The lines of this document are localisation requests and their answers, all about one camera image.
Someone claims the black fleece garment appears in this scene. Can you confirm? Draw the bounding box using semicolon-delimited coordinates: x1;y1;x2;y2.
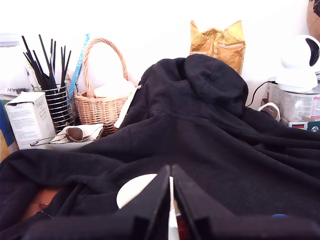
0;53;320;240

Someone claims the white dish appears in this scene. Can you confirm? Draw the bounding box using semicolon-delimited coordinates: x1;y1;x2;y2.
48;122;105;151

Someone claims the white cloth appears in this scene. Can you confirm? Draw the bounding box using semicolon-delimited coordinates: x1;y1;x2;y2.
93;78;136;98

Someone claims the silver labelled tin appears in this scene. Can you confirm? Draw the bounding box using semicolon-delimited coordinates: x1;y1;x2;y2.
266;82;282;111
279;86;320;123

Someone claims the dark green box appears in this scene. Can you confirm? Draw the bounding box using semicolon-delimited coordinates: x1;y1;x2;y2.
288;121;320;133

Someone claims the white printed carton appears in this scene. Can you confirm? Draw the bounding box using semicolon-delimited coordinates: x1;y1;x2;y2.
4;91;56;150

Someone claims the yellow paper bag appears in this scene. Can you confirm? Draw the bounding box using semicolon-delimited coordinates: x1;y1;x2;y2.
189;19;247;76

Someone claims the blue white paper stick pack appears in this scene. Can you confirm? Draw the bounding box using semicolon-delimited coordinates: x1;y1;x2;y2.
67;33;90;100

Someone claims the black stick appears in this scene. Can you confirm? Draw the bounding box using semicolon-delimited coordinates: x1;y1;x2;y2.
21;35;47;87
52;40;57;78
62;50;72;86
49;38;54;76
32;49;50;83
60;46;64;88
38;34;56;86

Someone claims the blue yellow box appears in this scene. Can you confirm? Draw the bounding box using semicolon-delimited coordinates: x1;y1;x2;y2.
0;99;20;162

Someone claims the cork globe on metal stand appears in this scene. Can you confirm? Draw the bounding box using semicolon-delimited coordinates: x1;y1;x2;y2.
306;0;320;42

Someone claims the white garment drawstring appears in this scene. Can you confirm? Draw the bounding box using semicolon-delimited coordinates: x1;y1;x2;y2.
113;84;142;129

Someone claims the wicker basket with handle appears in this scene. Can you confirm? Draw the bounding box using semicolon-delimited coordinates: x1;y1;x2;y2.
74;37;137;137

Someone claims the white strap loop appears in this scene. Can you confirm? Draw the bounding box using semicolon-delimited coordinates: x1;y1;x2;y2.
257;101;281;122

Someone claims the black cable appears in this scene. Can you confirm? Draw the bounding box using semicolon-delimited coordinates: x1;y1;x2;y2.
245;79;277;108

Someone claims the wire utensil holder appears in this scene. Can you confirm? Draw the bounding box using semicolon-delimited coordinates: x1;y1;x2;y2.
41;83;76;133

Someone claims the white security camera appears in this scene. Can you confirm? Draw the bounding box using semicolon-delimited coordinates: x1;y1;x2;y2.
273;34;320;93

